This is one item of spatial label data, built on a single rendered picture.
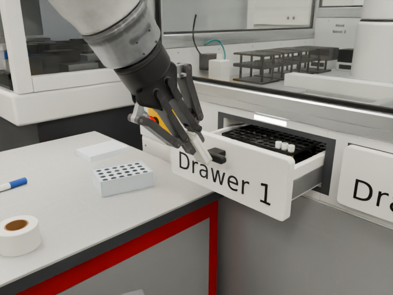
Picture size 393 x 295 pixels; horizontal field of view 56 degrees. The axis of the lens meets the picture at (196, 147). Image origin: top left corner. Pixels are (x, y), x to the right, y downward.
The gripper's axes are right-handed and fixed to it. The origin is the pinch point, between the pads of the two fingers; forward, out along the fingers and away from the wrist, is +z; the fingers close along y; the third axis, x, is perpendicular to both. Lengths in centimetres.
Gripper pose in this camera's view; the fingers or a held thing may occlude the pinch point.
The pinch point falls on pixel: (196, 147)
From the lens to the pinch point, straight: 63.0
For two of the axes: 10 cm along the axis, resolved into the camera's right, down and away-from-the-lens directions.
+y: 5.9, -7.3, 3.4
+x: -6.9, -2.4, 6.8
